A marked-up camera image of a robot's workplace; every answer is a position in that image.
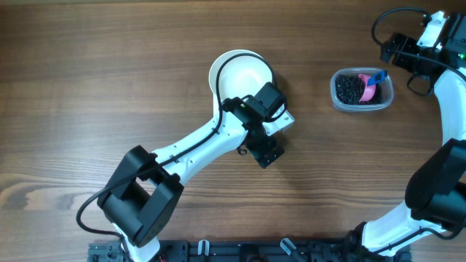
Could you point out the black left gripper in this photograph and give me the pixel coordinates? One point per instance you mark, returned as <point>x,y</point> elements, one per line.
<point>259,151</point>

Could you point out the pink scoop with blue handle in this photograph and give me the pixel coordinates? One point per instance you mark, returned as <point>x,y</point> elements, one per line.
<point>370,83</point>

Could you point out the black beans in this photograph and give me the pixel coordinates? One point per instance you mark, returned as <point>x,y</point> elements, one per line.
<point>349,90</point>

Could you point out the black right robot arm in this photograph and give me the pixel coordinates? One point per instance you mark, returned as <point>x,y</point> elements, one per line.
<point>434,202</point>

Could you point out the clear plastic container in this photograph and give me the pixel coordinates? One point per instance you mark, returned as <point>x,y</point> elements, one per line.
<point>386,85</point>

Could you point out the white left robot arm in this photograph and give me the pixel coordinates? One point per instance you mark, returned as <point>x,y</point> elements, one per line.
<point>145,187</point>

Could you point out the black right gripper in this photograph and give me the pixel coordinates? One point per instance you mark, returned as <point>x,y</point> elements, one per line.
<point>408,44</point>

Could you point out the white bowl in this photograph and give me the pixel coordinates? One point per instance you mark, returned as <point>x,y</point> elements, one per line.
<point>244,75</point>

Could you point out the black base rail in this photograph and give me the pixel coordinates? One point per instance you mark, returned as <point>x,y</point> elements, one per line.
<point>325,250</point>

